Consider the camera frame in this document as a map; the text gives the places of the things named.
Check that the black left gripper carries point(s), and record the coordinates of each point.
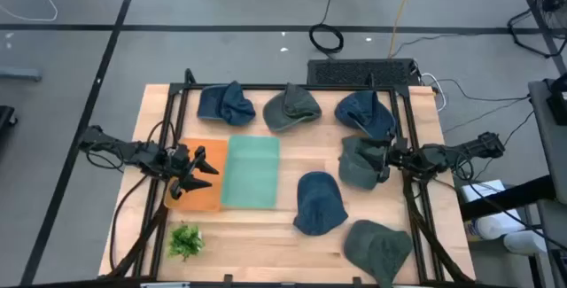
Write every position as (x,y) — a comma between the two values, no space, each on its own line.
(177,161)

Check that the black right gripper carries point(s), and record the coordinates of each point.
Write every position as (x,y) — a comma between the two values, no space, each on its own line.
(409,160)

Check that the dark green cap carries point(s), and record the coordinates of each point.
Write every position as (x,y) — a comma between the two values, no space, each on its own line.
(290,111)
(359,166)
(376,248)

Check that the dark blue cap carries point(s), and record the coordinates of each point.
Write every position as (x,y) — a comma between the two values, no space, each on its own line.
(319,204)
(226,104)
(365,115)

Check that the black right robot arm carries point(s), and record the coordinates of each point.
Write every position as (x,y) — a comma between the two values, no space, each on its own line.
(460,150)

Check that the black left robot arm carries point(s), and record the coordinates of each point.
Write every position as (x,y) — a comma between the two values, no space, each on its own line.
(133,154)

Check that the green mat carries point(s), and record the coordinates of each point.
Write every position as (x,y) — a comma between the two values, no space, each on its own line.
(250,173)

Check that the small green plant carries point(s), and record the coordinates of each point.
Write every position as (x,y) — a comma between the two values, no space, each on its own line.
(185,240)

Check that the black perforated box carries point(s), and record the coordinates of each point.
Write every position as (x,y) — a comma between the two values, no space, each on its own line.
(354,72)

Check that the white cardboard box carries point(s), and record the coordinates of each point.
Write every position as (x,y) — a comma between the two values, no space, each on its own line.
(480,189)

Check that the black desk beam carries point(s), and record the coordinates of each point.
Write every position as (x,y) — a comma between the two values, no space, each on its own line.
(509,197)

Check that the white paper towel roll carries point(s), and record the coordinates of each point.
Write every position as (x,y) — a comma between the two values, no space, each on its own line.
(500,225)

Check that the white plastic container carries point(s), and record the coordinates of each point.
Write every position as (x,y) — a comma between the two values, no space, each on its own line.
(525,242)

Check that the grey desk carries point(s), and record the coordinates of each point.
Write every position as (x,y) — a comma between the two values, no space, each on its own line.
(549,146)

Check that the black box device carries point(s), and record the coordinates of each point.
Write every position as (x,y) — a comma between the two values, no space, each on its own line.
(559,102)

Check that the grey stand foot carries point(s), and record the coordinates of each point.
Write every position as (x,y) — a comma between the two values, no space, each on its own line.
(20,74)

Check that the black aluminium frame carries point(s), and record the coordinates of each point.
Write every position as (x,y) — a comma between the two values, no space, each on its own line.
(328,87)

